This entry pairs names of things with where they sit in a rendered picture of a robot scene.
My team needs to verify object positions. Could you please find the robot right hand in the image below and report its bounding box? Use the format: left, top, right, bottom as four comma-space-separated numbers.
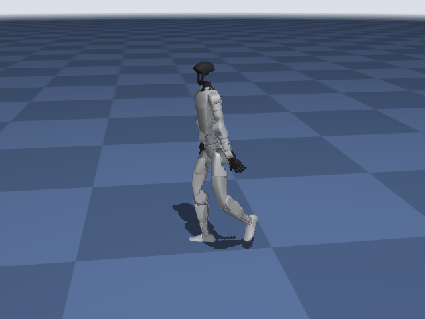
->
199, 142, 205, 154

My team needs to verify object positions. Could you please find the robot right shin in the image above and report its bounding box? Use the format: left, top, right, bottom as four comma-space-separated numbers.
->
193, 195, 209, 237

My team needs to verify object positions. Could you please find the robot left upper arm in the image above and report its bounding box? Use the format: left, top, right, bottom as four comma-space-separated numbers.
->
207, 92, 225, 134

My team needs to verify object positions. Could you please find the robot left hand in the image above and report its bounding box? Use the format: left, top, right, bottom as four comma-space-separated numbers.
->
225, 150, 247, 173

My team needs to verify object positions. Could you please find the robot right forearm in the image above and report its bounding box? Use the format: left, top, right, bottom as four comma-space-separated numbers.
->
197, 125, 207, 147

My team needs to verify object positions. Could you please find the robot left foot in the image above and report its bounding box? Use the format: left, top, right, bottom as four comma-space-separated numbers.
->
244, 214, 258, 242

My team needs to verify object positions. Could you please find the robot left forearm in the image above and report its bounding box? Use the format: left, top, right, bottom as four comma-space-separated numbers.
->
218, 123, 234, 159

